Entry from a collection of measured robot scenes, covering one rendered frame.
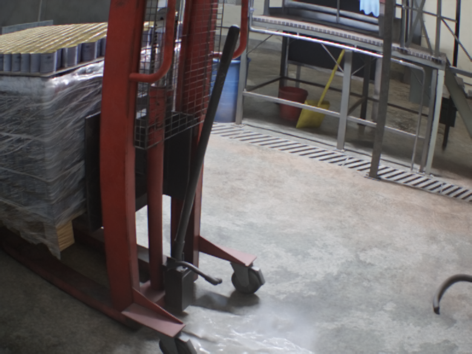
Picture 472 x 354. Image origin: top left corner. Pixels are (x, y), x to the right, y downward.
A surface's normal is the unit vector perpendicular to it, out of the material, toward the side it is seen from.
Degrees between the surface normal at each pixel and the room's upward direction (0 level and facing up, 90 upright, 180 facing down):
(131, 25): 90
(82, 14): 90
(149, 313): 0
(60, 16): 90
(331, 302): 0
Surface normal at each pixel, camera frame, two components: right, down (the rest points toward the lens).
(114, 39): -0.45, 0.30
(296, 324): 0.07, -0.92
